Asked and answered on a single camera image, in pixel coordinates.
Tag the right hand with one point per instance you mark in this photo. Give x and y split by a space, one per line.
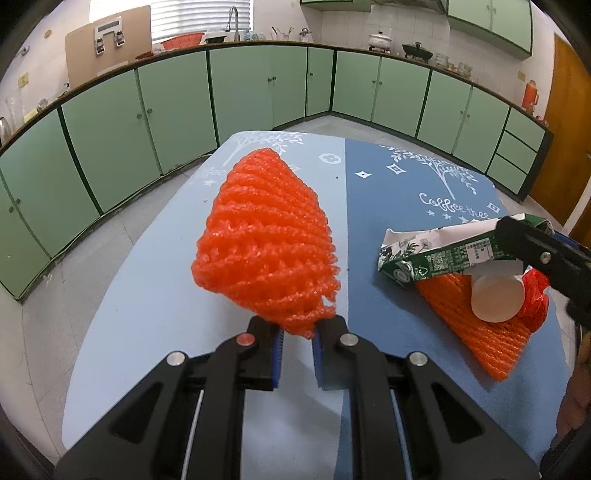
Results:
575 404

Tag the brown wooden door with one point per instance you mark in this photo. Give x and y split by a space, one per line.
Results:
565 172

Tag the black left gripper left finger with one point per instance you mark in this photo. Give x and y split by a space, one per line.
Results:
184 419

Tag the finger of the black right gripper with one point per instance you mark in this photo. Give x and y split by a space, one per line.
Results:
563 261

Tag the brown cardboard board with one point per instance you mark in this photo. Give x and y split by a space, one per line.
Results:
106 44

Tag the light blue table mat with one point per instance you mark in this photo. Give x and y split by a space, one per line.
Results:
153 307

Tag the red wash basin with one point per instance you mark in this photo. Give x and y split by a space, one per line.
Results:
183 41

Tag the green upper wall cabinets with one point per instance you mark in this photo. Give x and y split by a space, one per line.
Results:
458 29

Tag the flat orange foam net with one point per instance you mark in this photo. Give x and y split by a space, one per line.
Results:
496 346

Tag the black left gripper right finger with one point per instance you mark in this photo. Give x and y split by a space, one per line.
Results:
409 419

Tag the orange foam fruit net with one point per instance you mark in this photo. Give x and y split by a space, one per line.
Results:
267 246

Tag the chrome kitchen faucet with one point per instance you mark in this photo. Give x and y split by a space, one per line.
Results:
233 23

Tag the black wok pan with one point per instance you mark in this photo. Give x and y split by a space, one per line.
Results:
418 52

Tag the dark blue table mat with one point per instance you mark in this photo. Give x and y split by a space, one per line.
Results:
516 371

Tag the white cooking pot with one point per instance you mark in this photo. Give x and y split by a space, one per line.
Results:
380 42

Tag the green white milk carton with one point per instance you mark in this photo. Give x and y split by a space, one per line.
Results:
470 249

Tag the green lower kitchen cabinets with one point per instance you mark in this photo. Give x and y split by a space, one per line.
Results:
99 146

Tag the white paper cup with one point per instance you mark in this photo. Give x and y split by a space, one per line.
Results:
497 298

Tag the white window blinds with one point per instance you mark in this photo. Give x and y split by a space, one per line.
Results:
170 18

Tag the red plastic bag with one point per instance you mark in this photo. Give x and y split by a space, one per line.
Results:
534 310

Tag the orange thermos jug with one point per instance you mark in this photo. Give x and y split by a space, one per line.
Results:
530 97

